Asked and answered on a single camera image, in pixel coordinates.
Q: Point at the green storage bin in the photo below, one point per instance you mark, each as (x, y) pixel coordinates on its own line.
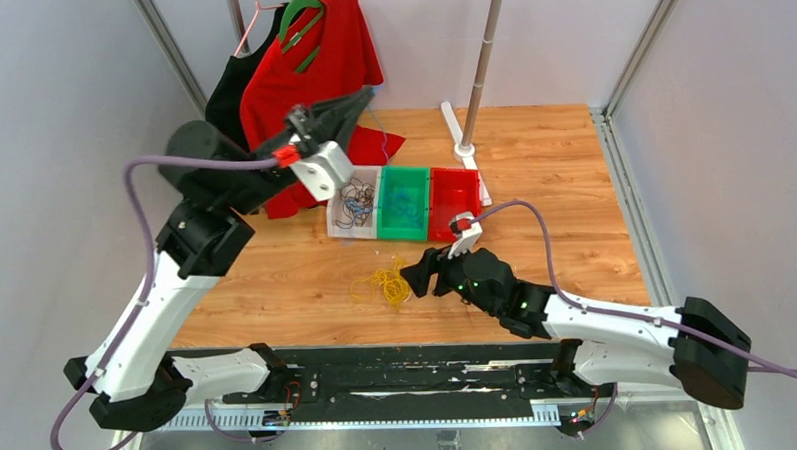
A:
(404, 203)

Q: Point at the red storage bin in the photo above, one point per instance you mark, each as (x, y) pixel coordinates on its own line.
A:
(452, 192)

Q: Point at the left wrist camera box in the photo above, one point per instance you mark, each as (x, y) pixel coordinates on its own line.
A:
(324, 173)

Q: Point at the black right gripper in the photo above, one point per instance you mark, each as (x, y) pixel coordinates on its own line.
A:
(433, 262)

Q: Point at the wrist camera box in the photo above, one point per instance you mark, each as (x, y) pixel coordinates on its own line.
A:
(324, 173)
(467, 231)

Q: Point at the white storage bin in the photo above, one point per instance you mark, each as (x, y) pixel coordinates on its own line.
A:
(353, 212)

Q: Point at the green clothes hanger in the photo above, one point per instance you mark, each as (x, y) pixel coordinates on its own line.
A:
(298, 21)

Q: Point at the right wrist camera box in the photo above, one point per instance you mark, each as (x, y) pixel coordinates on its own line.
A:
(467, 231)

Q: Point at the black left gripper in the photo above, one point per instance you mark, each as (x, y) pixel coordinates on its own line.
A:
(329, 120)

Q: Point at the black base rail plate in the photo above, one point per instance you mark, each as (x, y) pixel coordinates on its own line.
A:
(419, 383)

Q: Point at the beige rack pole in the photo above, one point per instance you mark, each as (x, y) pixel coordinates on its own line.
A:
(466, 143)

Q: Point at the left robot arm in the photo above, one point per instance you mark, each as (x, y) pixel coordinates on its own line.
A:
(136, 382)

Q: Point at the black garment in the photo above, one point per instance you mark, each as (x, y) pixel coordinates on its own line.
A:
(223, 107)

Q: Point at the red t-shirt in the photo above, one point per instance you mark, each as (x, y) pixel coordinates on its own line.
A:
(336, 60)

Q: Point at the pink clothes hanger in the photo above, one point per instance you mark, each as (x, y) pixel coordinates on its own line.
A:
(253, 22)

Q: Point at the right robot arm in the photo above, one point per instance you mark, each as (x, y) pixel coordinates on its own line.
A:
(601, 343)

